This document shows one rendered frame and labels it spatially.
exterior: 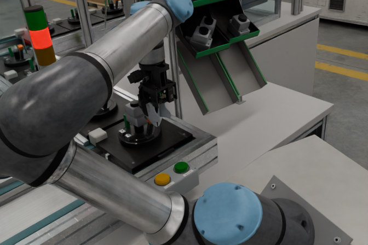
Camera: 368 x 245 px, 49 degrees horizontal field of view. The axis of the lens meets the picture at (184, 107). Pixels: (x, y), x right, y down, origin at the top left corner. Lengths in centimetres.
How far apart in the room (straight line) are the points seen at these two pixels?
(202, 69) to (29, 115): 91
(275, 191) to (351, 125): 228
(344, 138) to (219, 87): 179
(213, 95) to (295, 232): 65
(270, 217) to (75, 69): 46
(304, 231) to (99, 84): 52
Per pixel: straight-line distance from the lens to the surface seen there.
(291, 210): 89
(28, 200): 125
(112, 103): 148
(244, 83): 147
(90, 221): 110
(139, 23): 75
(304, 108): 165
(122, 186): 74
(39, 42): 115
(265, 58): 252
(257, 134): 147
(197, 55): 125
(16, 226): 119
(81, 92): 58
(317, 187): 127
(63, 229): 106
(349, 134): 313
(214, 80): 140
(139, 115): 124
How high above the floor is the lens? 167
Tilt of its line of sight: 29 degrees down
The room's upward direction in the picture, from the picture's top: 5 degrees counter-clockwise
